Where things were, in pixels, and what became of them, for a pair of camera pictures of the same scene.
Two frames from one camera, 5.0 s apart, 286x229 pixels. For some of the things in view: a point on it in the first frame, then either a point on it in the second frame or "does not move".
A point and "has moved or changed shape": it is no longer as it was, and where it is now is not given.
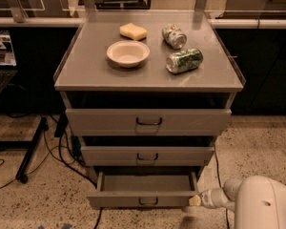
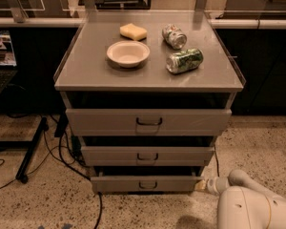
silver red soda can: x=173 y=36 does not move
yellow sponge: x=131 y=31 does not move
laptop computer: x=3 y=62 does not move
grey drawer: x=144 y=187 has moved or changed shape
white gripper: x=207 y=198 to x=211 y=185
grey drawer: x=147 y=156 does not move
